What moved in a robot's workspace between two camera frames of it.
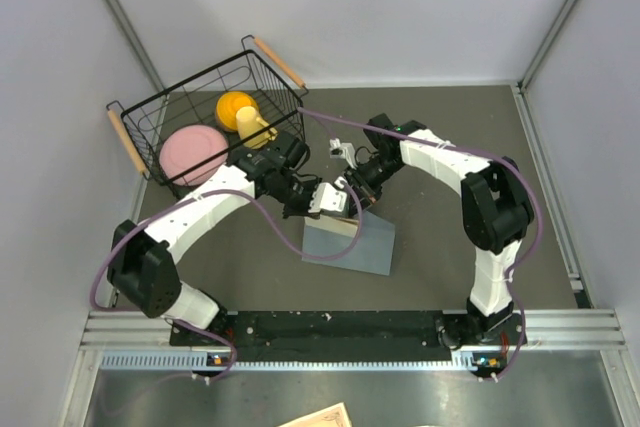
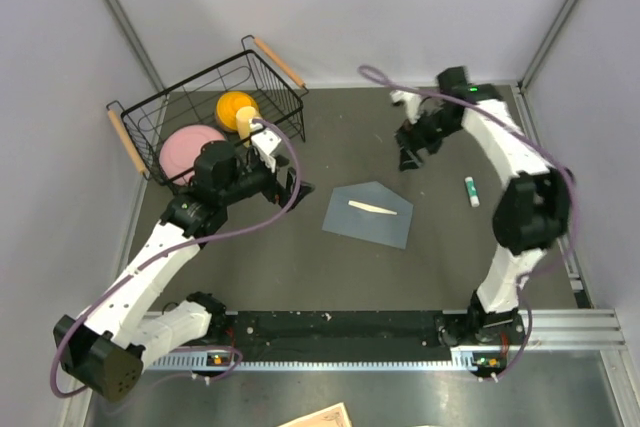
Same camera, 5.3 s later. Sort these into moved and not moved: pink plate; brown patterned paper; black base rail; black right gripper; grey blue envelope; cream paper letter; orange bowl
Moved: cream paper letter; grey blue envelope; black right gripper
Not moved: orange bowl; black base rail; pink plate; brown patterned paper
